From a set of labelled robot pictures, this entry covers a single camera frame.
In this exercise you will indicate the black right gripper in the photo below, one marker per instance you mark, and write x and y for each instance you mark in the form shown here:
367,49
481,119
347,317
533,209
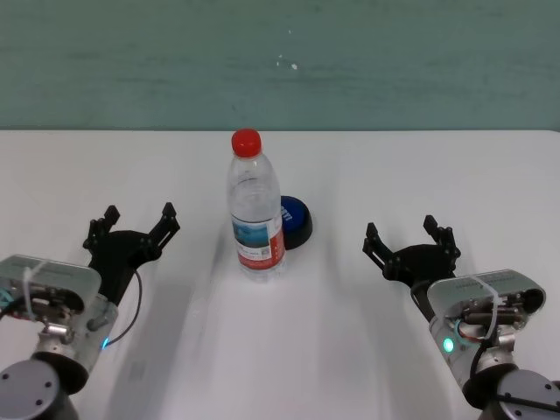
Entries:
422,262

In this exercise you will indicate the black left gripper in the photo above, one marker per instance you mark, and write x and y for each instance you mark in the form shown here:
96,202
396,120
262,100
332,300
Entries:
120,254

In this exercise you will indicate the blue push button black base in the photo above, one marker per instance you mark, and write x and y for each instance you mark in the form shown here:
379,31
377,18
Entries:
298,219

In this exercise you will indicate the clear water bottle red cap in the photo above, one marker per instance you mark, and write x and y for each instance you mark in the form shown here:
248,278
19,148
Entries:
254,197

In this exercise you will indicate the white zip tie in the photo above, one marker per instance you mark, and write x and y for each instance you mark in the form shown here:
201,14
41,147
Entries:
30,284
491,297

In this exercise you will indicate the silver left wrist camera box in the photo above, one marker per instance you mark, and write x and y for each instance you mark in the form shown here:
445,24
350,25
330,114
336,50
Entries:
65,273

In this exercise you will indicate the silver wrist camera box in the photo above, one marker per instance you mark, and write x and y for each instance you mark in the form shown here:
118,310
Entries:
503,282
65,273

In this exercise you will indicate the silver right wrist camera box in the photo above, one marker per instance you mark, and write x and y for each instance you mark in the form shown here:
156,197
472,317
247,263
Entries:
503,282

